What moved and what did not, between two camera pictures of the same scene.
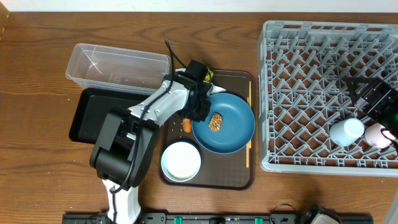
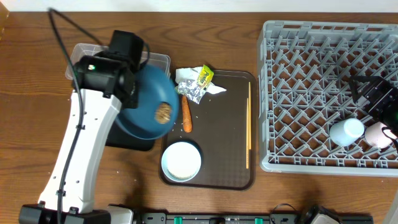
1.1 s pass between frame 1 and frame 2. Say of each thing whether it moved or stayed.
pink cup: stayed
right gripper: stayed
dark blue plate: moved
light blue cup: stayed
